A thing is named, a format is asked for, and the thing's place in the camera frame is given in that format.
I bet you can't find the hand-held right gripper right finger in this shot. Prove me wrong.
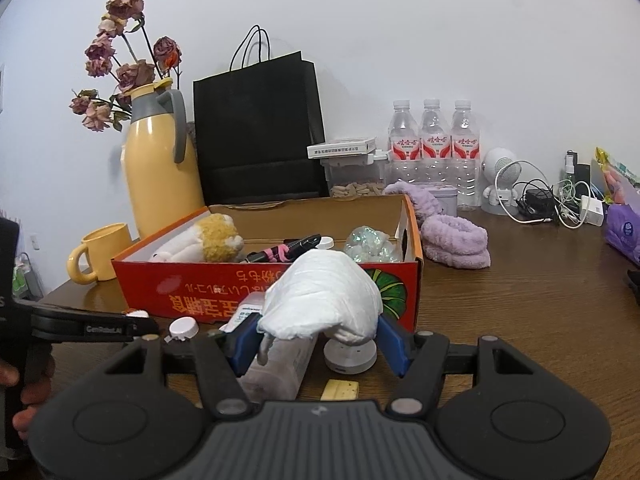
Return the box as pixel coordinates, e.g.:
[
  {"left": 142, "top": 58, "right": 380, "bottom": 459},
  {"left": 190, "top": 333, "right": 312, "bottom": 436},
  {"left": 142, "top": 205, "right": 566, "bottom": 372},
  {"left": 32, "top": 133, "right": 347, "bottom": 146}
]
[{"left": 377, "top": 312, "right": 536, "bottom": 416}]

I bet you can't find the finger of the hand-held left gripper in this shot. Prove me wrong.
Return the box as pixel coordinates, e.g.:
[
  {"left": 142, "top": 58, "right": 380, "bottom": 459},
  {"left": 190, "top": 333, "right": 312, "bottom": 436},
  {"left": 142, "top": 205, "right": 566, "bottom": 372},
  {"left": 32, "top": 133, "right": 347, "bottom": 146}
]
[{"left": 30, "top": 305, "right": 162, "bottom": 346}]

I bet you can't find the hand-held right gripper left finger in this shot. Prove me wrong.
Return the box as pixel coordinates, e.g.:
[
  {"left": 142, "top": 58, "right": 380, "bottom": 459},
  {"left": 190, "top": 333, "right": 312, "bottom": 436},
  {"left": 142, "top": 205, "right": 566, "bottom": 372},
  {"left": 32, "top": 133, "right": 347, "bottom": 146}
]
[{"left": 102, "top": 312, "right": 262, "bottom": 421}]

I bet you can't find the clear plastic packet blue label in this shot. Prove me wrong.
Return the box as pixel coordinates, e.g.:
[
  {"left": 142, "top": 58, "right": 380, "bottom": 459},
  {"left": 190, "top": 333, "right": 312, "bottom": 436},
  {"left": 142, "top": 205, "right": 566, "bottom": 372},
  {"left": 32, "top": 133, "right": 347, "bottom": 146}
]
[{"left": 220, "top": 300, "right": 319, "bottom": 402}]

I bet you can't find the white round cap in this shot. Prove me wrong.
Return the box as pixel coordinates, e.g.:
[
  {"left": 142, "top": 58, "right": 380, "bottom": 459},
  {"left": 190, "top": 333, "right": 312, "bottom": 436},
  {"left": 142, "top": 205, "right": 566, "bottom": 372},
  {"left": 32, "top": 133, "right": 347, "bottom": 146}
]
[{"left": 169, "top": 317, "right": 200, "bottom": 344}]

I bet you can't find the red cardboard box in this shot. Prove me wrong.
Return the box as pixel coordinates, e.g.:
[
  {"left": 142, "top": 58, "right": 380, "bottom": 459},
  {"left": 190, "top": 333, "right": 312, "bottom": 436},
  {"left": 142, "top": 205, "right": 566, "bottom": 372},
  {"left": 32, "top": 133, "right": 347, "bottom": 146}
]
[{"left": 111, "top": 194, "right": 425, "bottom": 334}]

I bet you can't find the white cloth bundle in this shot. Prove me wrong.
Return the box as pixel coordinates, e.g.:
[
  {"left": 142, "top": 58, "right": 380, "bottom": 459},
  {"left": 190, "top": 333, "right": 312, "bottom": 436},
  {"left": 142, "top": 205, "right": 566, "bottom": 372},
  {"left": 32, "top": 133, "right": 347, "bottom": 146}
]
[{"left": 257, "top": 249, "right": 384, "bottom": 346}]

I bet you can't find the iridescent clear bundle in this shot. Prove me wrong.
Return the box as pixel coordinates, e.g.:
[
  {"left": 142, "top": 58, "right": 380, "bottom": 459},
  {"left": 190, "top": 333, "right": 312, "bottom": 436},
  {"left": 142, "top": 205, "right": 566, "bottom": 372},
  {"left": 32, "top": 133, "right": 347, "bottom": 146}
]
[{"left": 344, "top": 226, "right": 402, "bottom": 264}]

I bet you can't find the white and yellow plush toy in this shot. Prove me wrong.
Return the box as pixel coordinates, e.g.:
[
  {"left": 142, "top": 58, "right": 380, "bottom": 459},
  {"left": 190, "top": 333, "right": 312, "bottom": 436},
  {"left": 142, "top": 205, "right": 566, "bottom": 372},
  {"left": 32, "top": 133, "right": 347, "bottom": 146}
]
[{"left": 149, "top": 213, "right": 246, "bottom": 264}]

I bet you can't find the person's left hand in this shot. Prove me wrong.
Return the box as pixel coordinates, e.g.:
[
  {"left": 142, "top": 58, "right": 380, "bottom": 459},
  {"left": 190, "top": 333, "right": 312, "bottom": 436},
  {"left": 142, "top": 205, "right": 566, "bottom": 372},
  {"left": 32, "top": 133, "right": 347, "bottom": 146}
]
[{"left": 0, "top": 357, "right": 57, "bottom": 443}]

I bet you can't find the white round puck device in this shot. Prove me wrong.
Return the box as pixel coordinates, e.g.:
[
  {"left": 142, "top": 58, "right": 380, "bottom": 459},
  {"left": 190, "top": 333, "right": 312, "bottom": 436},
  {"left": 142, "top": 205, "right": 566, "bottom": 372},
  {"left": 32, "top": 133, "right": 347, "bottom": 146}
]
[{"left": 323, "top": 336, "right": 379, "bottom": 375}]

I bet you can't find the small yellow block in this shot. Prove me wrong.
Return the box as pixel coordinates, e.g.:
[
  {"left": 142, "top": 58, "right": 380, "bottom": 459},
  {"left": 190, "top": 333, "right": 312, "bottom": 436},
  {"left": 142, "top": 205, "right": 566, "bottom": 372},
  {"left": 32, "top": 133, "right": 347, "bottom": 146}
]
[{"left": 320, "top": 380, "right": 361, "bottom": 402}]

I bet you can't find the yellow mug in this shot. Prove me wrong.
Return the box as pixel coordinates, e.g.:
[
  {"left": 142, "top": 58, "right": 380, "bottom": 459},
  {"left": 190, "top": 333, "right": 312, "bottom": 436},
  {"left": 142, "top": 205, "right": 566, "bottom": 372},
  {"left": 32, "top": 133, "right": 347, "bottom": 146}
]
[{"left": 67, "top": 223, "right": 133, "bottom": 285}]

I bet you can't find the purple fluffy headband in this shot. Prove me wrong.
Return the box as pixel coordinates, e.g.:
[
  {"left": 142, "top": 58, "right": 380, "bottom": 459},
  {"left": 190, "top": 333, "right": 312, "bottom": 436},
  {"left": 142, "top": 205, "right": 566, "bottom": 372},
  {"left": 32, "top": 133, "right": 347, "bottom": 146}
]
[
  {"left": 420, "top": 214, "right": 492, "bottom": 271},
  {"left": 384, "top": 181, "right": 444, "bottom": 222}
]

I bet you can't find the purple tin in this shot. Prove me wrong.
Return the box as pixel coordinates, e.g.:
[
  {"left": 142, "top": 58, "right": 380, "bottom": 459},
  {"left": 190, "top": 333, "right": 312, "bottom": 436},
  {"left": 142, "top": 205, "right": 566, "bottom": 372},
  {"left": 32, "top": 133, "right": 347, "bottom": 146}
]
[{"left": 425, "top": 184, "right": 459, "bottom": 219}]

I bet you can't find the yellow thermos jug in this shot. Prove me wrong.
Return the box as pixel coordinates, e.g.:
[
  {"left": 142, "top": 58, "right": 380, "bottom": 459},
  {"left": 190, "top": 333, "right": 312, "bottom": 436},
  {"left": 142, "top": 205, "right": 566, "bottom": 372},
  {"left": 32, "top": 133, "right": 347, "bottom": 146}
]
[{"left": 123, "top": 79, "right": 206, "bottom": 240}]

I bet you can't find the clear seed container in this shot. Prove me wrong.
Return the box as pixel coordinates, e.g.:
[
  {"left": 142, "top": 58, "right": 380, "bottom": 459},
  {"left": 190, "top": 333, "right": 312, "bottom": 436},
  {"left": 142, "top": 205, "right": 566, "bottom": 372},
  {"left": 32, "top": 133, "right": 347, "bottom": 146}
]
[{"left": 321, "top": 152, "right": 390, "bottom": 199}]

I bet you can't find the white robot-shaped fan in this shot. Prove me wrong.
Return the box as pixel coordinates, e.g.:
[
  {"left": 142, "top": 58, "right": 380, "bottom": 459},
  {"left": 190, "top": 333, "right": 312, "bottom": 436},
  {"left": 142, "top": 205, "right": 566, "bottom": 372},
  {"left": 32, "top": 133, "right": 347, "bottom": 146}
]
[{"left": 481, "top": 148, "right": 522, "bottom": 216}]

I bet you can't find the black power adapter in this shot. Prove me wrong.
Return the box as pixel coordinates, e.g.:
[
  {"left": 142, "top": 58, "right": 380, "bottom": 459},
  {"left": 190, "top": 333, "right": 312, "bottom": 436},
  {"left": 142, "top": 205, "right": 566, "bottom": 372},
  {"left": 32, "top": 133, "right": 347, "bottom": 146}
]
[{"left": 525, "top": 189, "right": 557, "bottom": 217}]

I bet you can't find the white flat box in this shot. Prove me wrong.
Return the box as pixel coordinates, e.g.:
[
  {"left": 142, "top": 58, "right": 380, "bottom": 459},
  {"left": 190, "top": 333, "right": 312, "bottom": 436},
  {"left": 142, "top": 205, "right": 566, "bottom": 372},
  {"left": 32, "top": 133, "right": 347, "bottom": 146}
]
[{"left": 307, "top": 136, "right": 377, "bottom": 161}]

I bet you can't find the clear water bottle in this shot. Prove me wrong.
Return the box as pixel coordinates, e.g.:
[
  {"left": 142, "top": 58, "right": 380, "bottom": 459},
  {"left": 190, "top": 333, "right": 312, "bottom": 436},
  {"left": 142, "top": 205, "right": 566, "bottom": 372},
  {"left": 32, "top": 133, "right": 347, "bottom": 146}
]
[
  {"left": 419, "top": 99, "right": 451, "bottom": 188},
  {"left": 387, "top": 100, "right": 421, "bottom": 190},
  {"left": 449, "top": 99, "right": 482, "bottom": 212}
]

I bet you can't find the black paper bag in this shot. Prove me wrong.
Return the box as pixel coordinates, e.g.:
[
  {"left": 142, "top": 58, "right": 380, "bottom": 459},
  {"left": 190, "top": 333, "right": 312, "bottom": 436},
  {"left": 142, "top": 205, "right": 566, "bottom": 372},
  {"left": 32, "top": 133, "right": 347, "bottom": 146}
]
[{"left": 192, "top": 25, "right": 331, "bottom": 207}]

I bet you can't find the white charger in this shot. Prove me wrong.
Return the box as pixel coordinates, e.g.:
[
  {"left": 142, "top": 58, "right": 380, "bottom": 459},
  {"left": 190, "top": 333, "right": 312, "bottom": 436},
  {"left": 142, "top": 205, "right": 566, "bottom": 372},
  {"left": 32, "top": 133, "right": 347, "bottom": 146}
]
[{"left": 580, "top": 196, "right": 607, "bottom": 227}]

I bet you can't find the dried rose bouquet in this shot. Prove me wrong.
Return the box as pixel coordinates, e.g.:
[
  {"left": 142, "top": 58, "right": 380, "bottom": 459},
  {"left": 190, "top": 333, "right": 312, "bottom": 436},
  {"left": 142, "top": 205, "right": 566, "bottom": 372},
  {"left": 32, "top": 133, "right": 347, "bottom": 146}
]
[{"left": 69, "top": 0, "right": 183, "bottom": 133}]

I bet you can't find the purple tissue pack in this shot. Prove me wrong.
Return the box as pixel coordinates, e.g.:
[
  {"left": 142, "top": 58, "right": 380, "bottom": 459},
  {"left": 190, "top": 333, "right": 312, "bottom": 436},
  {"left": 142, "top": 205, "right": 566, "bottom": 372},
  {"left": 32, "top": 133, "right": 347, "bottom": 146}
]
[{"left": 602, "top": 203, "right": 640, "bottom": 267}]

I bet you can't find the colourful snack packet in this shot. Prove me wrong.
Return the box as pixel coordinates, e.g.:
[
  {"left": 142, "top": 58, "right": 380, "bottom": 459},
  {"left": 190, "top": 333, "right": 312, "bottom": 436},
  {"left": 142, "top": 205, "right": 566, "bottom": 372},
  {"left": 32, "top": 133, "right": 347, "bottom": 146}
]
[{"left": 592, "top": 147, "right": 640, "bottom": 206}]

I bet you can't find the tangle of cables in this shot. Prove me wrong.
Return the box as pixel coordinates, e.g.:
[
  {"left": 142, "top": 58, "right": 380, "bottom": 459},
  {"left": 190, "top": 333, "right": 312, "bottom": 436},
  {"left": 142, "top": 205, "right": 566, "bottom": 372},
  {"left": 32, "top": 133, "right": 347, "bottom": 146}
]
[{"left": 505, "top": 160, "right": 608, "bottom": 231}]

